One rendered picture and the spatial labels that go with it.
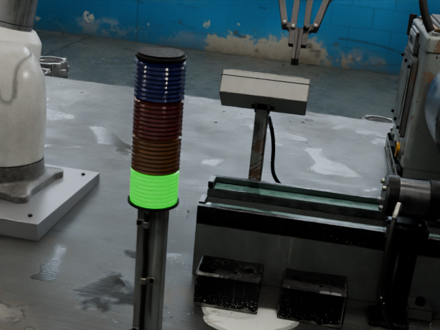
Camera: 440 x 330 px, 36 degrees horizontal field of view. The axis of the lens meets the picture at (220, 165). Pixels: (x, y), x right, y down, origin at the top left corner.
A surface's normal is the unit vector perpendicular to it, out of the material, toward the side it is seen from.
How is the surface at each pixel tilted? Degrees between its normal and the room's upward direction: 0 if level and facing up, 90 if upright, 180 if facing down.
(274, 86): 52
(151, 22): 90
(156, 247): 90
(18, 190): 12
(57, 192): 2
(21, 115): 85
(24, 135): 89
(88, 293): 0
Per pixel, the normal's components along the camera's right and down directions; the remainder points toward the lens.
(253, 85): -0.07, -0.30
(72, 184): 0.09, -0.94
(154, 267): -0.15, 0.34
